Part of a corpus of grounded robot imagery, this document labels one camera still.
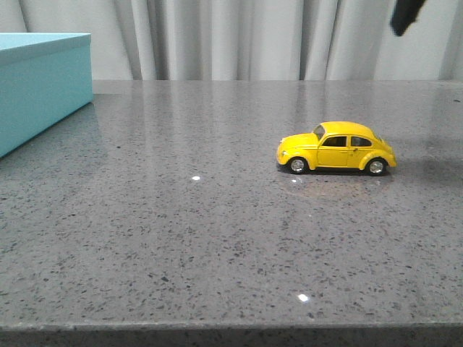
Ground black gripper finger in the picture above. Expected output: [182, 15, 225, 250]
[389, 0, 425, 37]

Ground yellow toy beetle car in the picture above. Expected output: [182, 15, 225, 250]
[276, 121, 397, 176]

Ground light blue plastic box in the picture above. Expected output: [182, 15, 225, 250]
[1, 33, 93, 155]

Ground white pleated curtain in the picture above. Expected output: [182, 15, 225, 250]
[1, 1, 462, 80]

